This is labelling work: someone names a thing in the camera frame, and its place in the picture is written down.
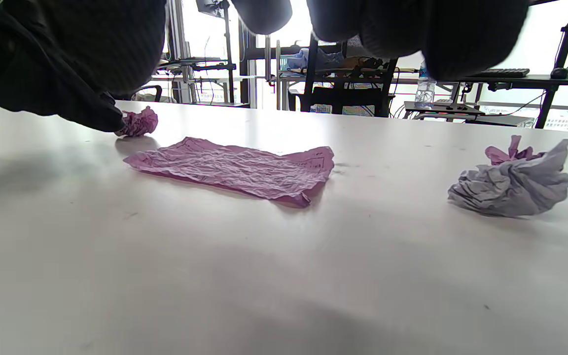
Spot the brown side table white frame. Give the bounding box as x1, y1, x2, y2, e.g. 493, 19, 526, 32
404, 100, 486, 121

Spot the white paper invoice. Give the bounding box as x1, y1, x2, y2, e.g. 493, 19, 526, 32
448, 139, 568, 218

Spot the black keyboard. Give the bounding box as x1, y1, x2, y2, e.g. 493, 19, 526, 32
467, 68, 531, 78

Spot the black mesh office chair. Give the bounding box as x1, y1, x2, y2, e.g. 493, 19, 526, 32
288, 35, 398, 118

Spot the black standing desk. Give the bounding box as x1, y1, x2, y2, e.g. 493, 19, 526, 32
439, 0, 568, 130

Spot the person's right hand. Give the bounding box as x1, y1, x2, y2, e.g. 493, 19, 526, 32
0, 0, 530, 134

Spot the clear plastic water bottle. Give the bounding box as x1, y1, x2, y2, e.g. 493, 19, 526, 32
415, 62, 436, 109

